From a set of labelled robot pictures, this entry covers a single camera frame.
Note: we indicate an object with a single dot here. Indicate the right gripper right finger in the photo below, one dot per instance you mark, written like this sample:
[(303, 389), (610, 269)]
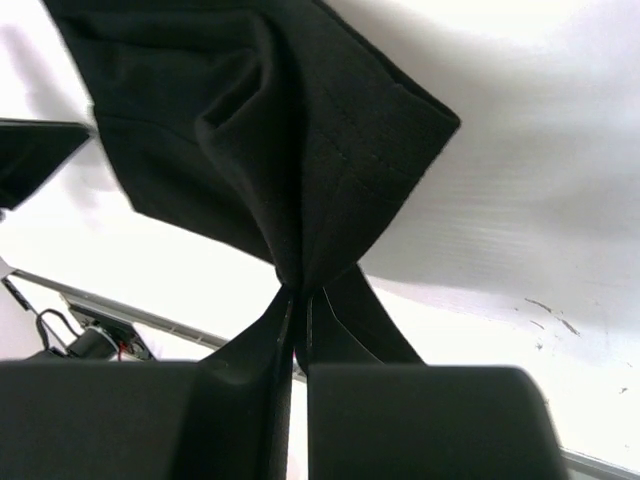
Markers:
[(377, 411)]

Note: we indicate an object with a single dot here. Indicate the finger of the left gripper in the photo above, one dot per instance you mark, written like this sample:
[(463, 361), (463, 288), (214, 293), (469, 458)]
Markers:
[(31, 152)]

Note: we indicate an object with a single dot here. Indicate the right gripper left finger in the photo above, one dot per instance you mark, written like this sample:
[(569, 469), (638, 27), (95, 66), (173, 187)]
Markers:
[(223, 417)]

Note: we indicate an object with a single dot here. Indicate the black skirt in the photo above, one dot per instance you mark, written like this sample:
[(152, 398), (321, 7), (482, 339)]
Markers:
[(271, 126)]

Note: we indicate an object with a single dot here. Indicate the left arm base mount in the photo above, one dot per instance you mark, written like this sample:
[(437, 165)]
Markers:
[(100, 337)]

